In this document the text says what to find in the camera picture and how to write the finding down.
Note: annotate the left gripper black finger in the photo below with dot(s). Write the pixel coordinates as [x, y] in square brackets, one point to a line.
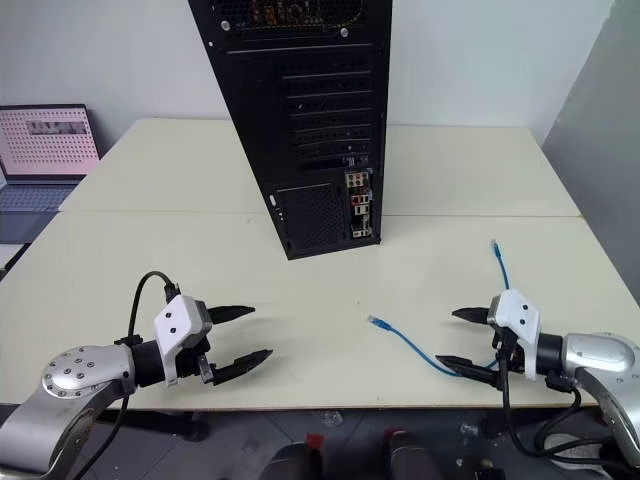
[227, 312]
[240, 365]

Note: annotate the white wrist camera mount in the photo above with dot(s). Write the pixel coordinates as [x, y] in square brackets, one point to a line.
[175, 320]
[520, 315]

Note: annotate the grey open laptop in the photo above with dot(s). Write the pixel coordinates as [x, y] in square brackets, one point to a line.
[45, 145]

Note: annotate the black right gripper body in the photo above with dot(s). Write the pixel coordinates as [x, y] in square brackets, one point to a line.
[515, 357]

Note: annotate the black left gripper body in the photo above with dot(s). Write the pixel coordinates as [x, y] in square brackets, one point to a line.
[192, 361]

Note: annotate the white shoe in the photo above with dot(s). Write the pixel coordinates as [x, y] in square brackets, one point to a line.
[570, 452]

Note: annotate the dark grey rounded shape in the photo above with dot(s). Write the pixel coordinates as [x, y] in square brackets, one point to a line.
[295, 462]
[412, 457]

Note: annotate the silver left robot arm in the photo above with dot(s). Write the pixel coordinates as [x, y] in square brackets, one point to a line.
[75, 380]

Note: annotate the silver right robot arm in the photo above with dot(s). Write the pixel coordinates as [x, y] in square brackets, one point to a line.
[600, 360]

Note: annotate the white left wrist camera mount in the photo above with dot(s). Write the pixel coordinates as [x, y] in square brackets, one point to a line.
[175, 320]

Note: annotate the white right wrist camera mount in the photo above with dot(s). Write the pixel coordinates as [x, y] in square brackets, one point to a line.
[520, 315]

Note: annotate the black computer tower case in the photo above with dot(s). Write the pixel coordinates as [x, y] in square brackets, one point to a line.
[310, 125]

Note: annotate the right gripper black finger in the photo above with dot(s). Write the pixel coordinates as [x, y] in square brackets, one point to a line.
[470, 369]
[475, 315]

